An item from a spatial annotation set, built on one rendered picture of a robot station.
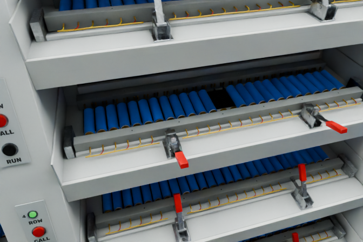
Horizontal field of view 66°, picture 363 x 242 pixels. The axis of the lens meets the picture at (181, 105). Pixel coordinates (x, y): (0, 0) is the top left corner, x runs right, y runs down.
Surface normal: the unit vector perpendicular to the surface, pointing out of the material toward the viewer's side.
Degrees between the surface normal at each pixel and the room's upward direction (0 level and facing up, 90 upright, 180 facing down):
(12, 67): 90
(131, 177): 109
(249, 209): 19
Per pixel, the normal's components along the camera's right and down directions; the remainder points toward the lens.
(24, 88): 0.25, 0.35
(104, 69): 0.26, 0.62
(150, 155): 0.00, -0.76
